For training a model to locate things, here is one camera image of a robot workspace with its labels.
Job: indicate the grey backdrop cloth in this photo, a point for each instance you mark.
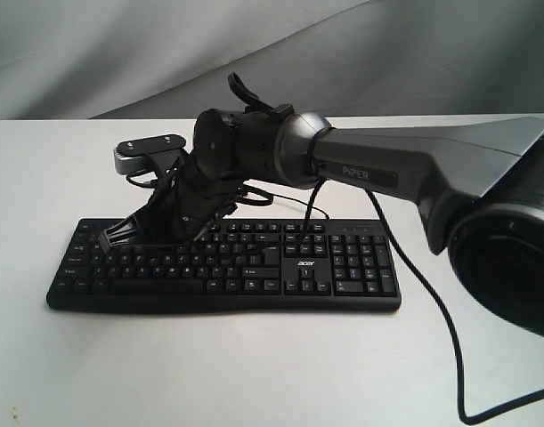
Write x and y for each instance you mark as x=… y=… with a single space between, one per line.
x=170 y=59

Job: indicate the black Acer keyboard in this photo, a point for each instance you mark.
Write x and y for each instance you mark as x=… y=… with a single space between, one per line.
x=238 y=265

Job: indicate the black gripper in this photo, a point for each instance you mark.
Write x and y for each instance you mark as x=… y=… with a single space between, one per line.
x=197 y=198

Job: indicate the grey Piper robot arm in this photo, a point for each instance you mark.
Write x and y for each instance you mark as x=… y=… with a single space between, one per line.
x=479 y=190

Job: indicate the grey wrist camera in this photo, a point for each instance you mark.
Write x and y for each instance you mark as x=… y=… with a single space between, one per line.
x=156 y=154

